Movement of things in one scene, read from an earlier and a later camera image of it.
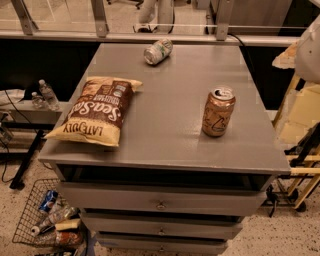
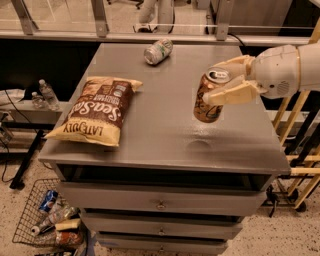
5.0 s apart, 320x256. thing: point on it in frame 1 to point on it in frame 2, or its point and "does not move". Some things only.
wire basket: x=50 y=221 does not move
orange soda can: x=218 y=110 to x=212 y=79
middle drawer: x=163 y=225 does not move
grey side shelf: x=30 y=112 does not move
